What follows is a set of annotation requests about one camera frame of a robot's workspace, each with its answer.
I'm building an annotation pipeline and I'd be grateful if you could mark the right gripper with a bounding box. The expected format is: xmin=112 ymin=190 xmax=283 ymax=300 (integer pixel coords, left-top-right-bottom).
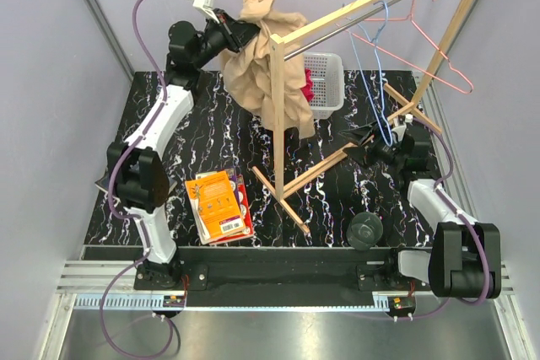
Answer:
xmin=338 ymin=116 xmax=406 ymax=169

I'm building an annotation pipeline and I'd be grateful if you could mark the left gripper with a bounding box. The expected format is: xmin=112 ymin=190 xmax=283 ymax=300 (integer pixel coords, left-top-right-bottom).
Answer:
xmin=193 ymin=8 xmax=262 ymax=69

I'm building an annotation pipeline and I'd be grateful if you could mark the blue wire hanger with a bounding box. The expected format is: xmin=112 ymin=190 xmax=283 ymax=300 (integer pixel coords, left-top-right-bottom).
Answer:
xmin=335 ymin=0 xmax=396 ymax=147

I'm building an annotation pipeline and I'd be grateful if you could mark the beige t shirt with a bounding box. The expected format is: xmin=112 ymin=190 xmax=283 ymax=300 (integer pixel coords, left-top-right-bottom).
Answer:
xmin=220 ymin=0 xmax=315 ymax=139

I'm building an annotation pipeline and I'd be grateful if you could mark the red t shirt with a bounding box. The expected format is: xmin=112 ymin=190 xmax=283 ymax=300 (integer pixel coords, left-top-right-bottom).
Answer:
xmin=300 ymin=68 xmax=315 ymax=102

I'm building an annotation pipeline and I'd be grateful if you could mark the pink wire hanger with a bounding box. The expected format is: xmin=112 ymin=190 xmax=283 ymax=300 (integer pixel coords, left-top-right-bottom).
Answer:
xmin=346 ymin=0 xmax=474 ymax=94

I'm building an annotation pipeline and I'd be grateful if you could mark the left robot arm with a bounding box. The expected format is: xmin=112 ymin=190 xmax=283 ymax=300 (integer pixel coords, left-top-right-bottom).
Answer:
xmin=106 ymin=9 xmax=260 ymax=289

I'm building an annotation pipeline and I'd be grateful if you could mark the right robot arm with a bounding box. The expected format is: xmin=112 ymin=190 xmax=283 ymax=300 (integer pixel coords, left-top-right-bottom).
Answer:
xmin=343 ymin=116 xmax=502 ymax=305

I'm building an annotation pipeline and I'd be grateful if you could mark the wooden clothes rack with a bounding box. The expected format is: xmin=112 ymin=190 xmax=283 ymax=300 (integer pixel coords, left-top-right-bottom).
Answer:
xmin=252 ymin=0 xmax=477 ymax=234

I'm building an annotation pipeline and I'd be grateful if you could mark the white plastic basket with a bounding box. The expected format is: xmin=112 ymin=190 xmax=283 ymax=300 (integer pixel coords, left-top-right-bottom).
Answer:
xmin=304 ymin=52 xmax=345 ymax=120

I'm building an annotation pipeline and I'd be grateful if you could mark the black cylindrical cup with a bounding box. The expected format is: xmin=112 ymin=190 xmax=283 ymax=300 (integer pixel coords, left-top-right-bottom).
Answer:
xmin=346 ymin=212 xmax=384 ymax=251

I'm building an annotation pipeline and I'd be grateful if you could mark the purple book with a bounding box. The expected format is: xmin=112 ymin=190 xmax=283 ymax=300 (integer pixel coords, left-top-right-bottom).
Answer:
xmin=224 ymin=167 xmax=245 ymax=217

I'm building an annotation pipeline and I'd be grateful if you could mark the orange book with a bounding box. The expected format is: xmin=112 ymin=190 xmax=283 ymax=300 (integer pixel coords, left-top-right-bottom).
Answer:
xmin=185 ymin=170 xmax=246 ymax=244

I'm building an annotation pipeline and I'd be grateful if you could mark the dark blue book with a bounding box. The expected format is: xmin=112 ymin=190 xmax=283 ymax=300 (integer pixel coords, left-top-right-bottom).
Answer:
xmin=94 ymin=172 xmax=177 ymax=195

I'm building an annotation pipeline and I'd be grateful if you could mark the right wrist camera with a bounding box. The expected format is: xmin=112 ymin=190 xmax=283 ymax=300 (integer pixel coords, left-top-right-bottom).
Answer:
xmin=392 ymin=113 xmax=414 ymax=137

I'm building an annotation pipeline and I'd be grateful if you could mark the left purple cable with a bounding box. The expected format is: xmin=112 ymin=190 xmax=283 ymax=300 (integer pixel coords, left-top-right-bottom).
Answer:
xmin=99 ymin=0 xmax=189 ymax=357

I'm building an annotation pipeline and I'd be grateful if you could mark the purple cable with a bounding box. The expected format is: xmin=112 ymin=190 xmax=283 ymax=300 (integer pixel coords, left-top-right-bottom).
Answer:
xmin=99 ymin=0 xmax=189 ymax=357
xmin=415 ymin=119 xmax=493 ymax=319

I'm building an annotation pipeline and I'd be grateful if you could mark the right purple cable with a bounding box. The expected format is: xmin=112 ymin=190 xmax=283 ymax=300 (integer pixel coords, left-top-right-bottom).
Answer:
xmin=415 ymin=119 xmax=493 ymax=319

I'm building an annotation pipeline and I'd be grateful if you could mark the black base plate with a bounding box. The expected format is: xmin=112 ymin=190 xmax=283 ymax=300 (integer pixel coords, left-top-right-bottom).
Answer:
xmin=82 ymin=244 xmax=452 ymax=309

